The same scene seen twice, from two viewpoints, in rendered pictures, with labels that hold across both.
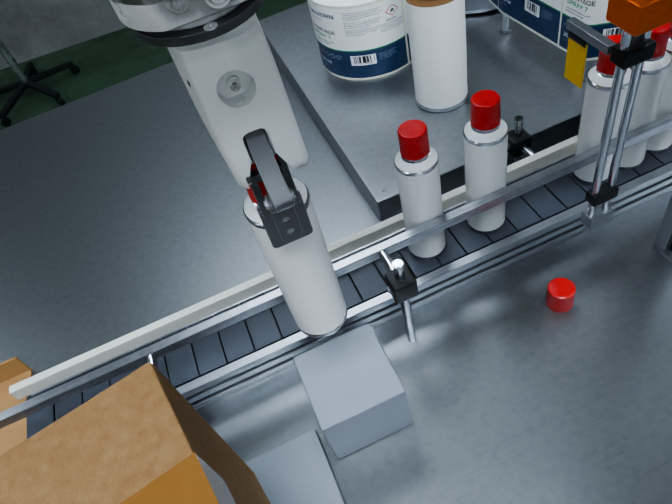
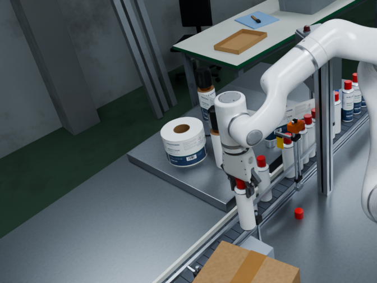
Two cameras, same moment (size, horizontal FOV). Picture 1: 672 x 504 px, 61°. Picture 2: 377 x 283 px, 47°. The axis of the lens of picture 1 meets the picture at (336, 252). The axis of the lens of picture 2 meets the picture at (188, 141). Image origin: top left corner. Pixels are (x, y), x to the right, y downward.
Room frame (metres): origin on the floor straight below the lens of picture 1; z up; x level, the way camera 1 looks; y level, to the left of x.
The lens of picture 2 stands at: (-0.49, 0.64, 2.07)
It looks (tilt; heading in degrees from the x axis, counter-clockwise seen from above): 33 degrees down; 330
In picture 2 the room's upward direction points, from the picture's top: 13 degrees counter-clockwise
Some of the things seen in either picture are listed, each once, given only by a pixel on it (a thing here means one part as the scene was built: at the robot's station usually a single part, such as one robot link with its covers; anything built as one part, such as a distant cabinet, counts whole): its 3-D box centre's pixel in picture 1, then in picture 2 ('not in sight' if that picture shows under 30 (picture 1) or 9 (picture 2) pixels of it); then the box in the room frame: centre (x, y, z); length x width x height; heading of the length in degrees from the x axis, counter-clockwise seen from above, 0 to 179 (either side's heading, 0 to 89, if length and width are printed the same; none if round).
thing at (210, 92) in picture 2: not in sight; (206, 94); (1.15, -0.46, 1.04); 0.09 x 0.09 x 0.29
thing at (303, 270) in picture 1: (294, 248); (244, 202); (0.32, 0.03, 1.14); 0.05 x 0.05 x 0.20
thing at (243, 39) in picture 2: not in sight; (240, 41); (1.91, -1.36, 0.82); 0.34 x 0.24 x 0.04; 98
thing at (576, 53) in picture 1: (575, 59); (280, 141); (0.51, -0.32, 1.09); 0.03 x 0.01 x 0.06; 8
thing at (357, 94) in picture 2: not in sight; (355, 94); (0.61, -0.93, 0.98); 0.05 x 0.05 x 0.20
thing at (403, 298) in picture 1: (396, 292); (253, 224); (0.41, -0.06, 0.91); 0.07 x 0.03 x 0.17; 8
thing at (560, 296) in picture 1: (560, 294); (299, 213); (0.37, -0.26, 0.85); 0.03 x 0.03 x 0.03
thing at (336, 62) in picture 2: not in sight; (317, 58); (0.46, -0.49, 1.38); 0.17 x 0.10 x 0.19; 153
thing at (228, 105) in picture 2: not in sight; (233, 118); (0.32, 0.03, 1.45); 0.09 x 0.08 x 0.13; 168
